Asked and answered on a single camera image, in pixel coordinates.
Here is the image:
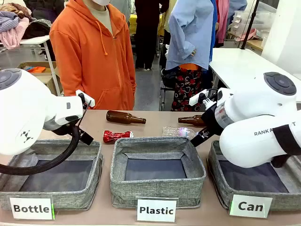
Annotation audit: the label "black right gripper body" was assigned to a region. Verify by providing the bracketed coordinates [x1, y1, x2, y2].
[197, 103, 227, 143]

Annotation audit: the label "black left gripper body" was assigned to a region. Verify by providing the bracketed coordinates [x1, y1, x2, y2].
[69, 126, 95, 145]

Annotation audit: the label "brown glass bottle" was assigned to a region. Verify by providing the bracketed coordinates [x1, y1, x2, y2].
[106, 110, 147, 125]
[177, 114, 206, 128]

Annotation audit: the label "clear crushed plastic bottle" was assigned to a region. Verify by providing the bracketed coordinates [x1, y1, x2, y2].
[162, 126, 199, 139]

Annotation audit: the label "red crushed can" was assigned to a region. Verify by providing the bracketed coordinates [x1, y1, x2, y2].
[103, 129, 135, 144]

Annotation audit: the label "grey fabric basket can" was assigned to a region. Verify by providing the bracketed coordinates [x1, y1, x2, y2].
[206, 140, 301, 212]

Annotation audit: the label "grey fabric basket bottle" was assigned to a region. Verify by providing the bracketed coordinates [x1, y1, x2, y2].
[0, 138, 103, 211]

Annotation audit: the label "grey fabric basket plastic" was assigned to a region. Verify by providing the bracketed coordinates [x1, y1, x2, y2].
[110, 136, 207, 210]

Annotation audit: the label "white sign Can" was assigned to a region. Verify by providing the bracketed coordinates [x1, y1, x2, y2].
[229, 194, 274, 219]

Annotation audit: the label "floral black red skirt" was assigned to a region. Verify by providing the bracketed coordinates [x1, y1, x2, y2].
[171, 65, 204, 112]

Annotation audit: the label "white side table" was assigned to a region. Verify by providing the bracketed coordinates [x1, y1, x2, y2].
[208, 48, 301, 104]

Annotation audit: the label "brown cardboard box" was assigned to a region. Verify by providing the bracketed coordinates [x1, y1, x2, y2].
[17, 61, 63, 96]

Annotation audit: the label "white sign Plastic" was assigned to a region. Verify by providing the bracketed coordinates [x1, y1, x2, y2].
[135, 196, 179, 223]

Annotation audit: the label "person in orange hoodie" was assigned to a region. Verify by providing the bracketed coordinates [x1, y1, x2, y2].
[49, 0, 137, 111]

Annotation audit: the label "orange cloth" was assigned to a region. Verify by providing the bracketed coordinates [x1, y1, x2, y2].
[25, 66, 47, 73]

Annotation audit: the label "white sign Bottle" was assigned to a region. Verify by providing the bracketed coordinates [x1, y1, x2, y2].
[8, 195, 55, 221]

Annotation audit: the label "mannequin blue shirt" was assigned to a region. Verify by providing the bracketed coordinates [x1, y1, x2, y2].
[165, 0, 215, 71]

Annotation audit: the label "pink hanging garment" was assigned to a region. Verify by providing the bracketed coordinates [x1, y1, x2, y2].
[215, 0, 230, 44]

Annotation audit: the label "black pole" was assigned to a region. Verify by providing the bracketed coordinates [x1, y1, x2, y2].
[240, 0, 260, 50]

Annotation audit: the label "person in black clothes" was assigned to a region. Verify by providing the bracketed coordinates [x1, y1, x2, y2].
[134, 0, 170, 72]

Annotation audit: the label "white background table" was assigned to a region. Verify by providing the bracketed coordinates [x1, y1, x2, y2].
[0, 34, 62, 96]

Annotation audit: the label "clear plastic storage boxes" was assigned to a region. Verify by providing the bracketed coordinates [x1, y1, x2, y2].
[231, 1, 277, 38]

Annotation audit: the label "black clothes heap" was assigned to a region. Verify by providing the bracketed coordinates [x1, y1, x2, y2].
[21, 19, 53, 40]

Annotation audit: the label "pile of mixed clothes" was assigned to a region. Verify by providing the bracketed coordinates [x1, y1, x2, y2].
[0, 2, 31, 50]

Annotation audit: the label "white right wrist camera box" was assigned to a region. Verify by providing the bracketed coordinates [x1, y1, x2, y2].
[189, 90, 209, 106]

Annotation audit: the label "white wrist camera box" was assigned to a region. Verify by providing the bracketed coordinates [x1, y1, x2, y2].
[75, 89, 95, 107]
[189, 90, 209, 106]

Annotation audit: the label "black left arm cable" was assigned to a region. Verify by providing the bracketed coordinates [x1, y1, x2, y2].
[0, 125, 81, 175]

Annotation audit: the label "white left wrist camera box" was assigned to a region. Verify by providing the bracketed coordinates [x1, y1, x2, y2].
[75, 89, 95, 107]

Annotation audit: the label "black chair frame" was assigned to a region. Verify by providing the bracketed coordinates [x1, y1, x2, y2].
[159, 67, 177, 112]

